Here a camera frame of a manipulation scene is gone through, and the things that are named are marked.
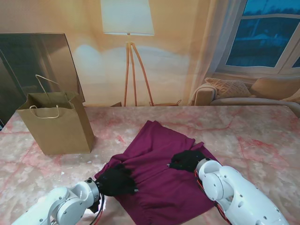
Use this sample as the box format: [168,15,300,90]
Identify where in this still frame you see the beige sofa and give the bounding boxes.
[192,77,300,109]

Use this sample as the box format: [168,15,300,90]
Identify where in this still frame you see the dark mirror panel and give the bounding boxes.
[0,33,85,127]

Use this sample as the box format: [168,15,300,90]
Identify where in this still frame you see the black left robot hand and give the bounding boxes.
[96,163,139,197]

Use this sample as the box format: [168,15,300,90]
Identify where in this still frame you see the plain tan cushion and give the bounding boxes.
[249,77,300,100]

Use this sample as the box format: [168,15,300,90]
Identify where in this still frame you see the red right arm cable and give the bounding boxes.
[195,172,227,218]

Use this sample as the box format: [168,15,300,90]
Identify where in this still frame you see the purple shorts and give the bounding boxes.
[93,120,220,225]

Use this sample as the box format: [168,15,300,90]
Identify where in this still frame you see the sheer cream curtain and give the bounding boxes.
[187,0,247,106]

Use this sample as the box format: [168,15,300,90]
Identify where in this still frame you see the kraft paper bag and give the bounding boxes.
[16,74,96,155]

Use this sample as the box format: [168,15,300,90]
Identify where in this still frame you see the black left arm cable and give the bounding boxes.
[90,192,106,225]

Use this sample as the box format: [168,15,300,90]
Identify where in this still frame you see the white framed window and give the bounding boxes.
[215,0,300,75]

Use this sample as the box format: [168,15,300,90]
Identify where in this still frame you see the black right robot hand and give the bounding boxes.
[166,150,211,173]

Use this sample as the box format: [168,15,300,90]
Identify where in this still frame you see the tripod floor lamp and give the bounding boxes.
[100,0,155,107]

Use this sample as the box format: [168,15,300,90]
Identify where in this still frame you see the knitted cream cushion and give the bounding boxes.
[205,77,256,99]

